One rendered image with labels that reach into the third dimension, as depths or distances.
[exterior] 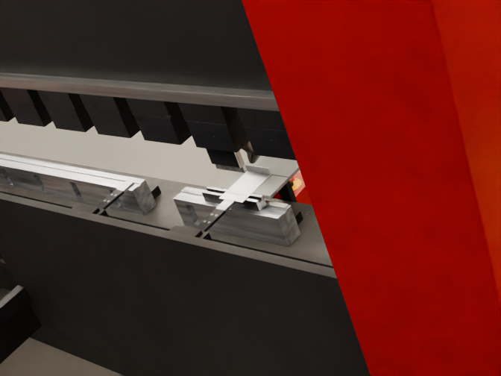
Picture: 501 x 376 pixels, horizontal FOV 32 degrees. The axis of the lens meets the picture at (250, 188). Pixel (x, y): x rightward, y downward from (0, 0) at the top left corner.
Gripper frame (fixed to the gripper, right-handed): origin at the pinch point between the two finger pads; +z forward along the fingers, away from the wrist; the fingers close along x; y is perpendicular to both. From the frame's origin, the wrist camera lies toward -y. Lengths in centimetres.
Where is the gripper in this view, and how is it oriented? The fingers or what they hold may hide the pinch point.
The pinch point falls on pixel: (254, 159)
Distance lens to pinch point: 238.3
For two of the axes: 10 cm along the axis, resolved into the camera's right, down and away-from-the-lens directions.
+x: 7.4, 1.2, -6.6
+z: -1.4, 9.9, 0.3
